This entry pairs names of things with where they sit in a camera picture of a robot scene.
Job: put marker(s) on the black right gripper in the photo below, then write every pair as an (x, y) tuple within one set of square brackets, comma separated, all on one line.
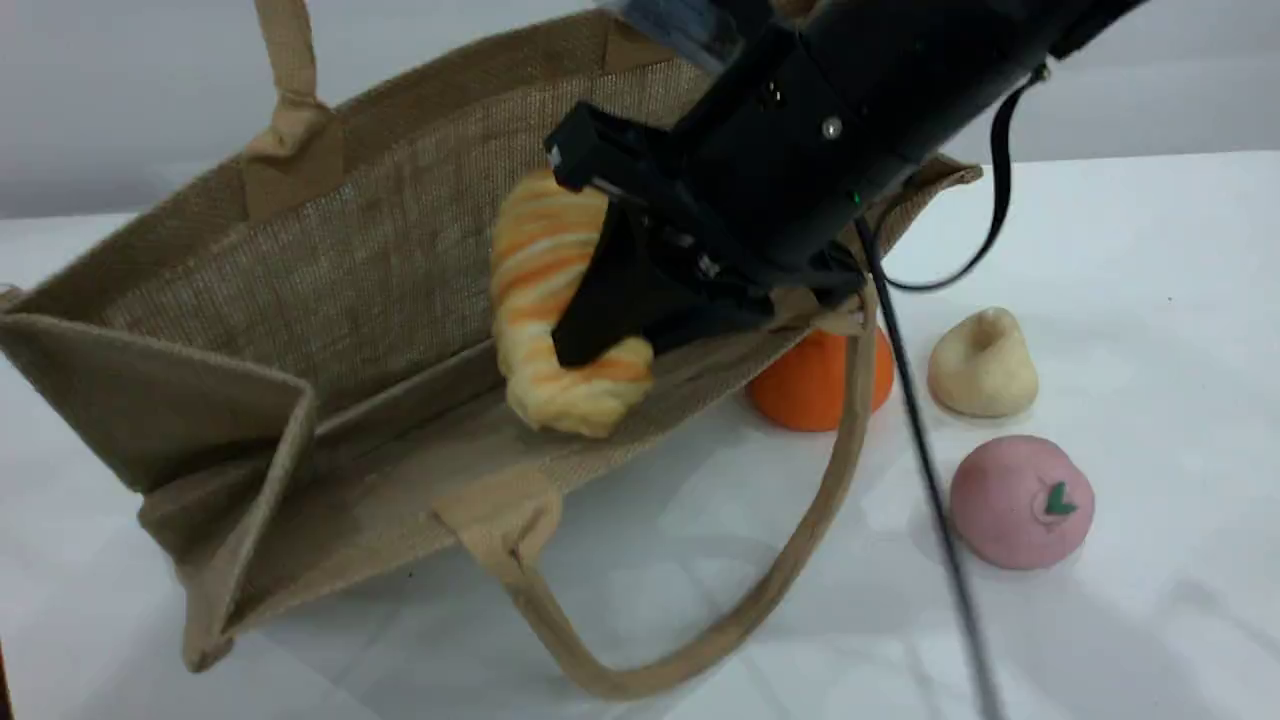
[(830, 130)]

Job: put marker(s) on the long orange striped bread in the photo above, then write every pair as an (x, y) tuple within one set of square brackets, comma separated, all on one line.
[(540, 250)]

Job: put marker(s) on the brown jute tote bag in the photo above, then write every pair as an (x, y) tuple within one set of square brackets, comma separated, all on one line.
[(350, 260)]

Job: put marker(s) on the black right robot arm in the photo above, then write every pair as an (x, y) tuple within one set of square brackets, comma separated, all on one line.
[(1100, 20)]

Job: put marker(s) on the orange tangerine shaped pastry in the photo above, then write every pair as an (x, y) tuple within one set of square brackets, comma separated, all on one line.
[(805, 390)]

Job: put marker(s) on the pink peach shaped bun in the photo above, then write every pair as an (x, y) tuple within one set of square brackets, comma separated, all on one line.
[(1010, 510)]

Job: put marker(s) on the translucent wrist camera box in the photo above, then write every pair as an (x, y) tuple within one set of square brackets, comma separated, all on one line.
[(680, 25)]

